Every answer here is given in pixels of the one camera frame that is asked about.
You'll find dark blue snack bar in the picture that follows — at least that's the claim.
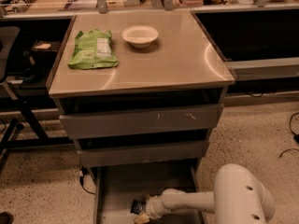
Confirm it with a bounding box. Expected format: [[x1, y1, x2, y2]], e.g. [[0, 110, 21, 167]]
[[130, 200, 147, 215]]

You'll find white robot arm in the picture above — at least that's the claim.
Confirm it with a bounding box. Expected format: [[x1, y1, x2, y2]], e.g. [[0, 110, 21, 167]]
[[130, 163, 276, 224]]

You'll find bottom open grey drawer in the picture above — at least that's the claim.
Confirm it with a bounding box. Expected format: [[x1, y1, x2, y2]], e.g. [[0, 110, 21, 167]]
[[93, 162, 209, 224]]

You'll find middle grey drawer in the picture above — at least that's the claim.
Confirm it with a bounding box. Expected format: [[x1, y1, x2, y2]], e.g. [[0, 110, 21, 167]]
[[78, 141, 209, 167]]

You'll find top grey drawer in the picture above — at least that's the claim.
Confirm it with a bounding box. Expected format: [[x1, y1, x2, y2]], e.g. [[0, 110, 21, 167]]
[[60, 105, 223, 139]]

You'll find grey drawer cabinet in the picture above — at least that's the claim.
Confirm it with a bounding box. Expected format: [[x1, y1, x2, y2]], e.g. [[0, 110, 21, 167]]
[[46, 9, 237, 224]]

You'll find dark shoe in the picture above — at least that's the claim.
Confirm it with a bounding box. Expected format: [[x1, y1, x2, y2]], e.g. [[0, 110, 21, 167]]
[[0, 212, 13, 224]]

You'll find green snack bag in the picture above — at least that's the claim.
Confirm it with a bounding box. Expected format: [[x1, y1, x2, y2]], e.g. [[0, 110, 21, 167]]
[[67, 29, 118, 70]]

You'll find white bowl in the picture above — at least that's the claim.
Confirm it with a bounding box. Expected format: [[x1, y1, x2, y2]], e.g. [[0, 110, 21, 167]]
[[121, 25, 159, 49]]

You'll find black cable under cabinet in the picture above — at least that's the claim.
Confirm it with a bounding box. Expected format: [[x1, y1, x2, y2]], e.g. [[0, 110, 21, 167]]
[[78, 166, 96, 196]]

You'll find black floor cable right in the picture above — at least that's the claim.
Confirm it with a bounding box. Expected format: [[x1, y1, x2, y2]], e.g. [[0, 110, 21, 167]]
[[278, 111, 299, 159]]

